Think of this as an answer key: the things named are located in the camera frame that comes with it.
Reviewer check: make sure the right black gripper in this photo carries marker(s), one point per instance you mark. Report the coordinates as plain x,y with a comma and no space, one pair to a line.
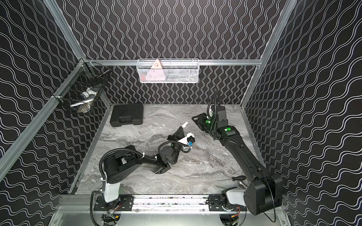
199,121

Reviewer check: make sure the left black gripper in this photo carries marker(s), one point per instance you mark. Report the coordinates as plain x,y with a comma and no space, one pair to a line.
177,136

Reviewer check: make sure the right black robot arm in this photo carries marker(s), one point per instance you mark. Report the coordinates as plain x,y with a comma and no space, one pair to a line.
265,190

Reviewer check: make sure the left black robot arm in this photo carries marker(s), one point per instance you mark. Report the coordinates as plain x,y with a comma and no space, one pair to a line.
117,164

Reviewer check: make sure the black plastic tool case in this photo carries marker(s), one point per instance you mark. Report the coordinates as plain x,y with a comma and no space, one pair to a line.
127,114

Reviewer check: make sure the pink triangular card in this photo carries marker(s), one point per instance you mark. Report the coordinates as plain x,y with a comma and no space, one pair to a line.
156,72

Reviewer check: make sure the silver items in black basket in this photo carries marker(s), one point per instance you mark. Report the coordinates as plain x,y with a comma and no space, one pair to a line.
87,99

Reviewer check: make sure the white wire wall basket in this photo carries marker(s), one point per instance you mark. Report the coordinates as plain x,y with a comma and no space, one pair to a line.
176,70

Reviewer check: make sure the black handled screwdriver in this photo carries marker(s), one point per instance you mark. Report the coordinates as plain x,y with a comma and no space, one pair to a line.
238,178

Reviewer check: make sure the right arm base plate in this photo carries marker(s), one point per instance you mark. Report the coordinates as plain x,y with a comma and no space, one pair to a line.
220,203

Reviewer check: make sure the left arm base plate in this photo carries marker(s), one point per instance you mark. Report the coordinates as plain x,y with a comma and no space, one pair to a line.
125,201

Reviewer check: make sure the black wire wall basket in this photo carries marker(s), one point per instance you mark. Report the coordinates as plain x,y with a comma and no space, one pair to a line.
91,75

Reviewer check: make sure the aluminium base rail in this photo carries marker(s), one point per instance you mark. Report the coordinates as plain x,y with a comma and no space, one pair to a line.
143,204

